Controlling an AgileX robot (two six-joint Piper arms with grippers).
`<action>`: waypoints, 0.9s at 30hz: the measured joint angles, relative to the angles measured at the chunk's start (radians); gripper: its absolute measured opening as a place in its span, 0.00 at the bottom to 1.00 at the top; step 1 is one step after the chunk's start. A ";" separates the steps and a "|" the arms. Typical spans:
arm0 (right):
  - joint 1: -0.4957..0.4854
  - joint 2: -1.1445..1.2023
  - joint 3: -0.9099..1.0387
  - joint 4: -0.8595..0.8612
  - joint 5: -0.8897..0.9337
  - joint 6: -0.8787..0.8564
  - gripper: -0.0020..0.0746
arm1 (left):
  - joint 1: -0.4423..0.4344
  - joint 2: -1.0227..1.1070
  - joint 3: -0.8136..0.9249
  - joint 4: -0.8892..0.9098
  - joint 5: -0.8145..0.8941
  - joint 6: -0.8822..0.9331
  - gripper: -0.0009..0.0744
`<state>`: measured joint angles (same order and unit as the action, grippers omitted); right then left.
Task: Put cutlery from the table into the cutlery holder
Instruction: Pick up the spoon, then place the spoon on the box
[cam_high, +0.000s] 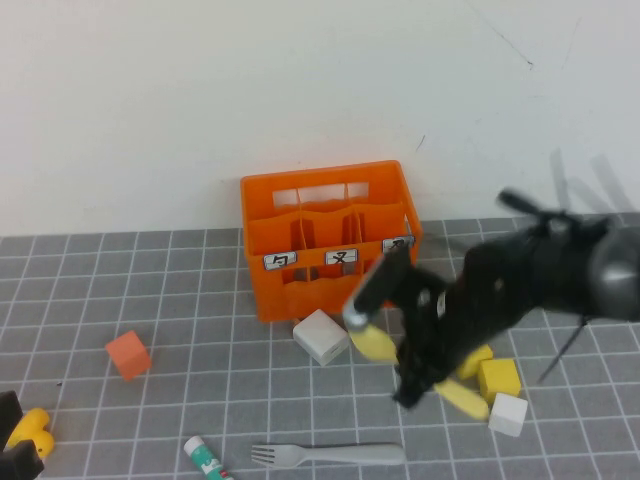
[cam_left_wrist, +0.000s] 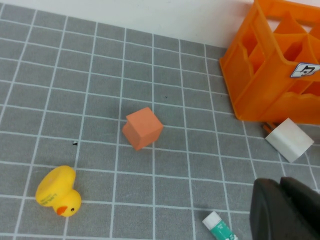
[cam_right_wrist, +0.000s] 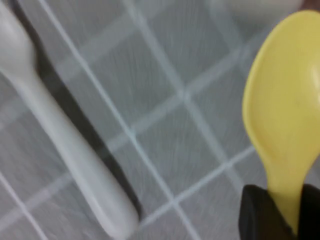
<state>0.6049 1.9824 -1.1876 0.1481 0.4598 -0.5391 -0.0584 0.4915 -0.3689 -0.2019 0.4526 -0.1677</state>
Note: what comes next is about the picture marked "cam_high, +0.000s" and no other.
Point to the large white cube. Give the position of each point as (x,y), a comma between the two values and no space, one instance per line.
(320,332)

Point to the yellow rubber duck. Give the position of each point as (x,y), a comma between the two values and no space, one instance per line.
(32,425)

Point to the small white cube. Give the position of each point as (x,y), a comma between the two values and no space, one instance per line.
(507,415)

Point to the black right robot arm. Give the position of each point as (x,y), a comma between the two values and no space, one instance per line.
(550,270)

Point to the orange plastic cutlery holder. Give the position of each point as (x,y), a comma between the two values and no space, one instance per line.
(270,295)

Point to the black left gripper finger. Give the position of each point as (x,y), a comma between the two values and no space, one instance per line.
(10,417)
(20,462)

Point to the yellow plastic spoon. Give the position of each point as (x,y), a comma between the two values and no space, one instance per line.
(372,345)

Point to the green white glue stick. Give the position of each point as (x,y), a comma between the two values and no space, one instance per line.
(200,455)

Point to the small yellow block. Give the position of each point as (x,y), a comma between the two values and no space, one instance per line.
(477,360)

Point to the yellow cube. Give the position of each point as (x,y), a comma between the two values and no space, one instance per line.
(500,380)

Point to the grey plastic fork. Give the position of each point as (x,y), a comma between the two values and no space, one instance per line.
(350,454)

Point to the grey grid mat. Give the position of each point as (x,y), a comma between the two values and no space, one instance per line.
(200,325)

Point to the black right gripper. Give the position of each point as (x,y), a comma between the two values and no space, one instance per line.
(435,325)

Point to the orange cube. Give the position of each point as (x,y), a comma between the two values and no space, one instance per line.
(125,350)

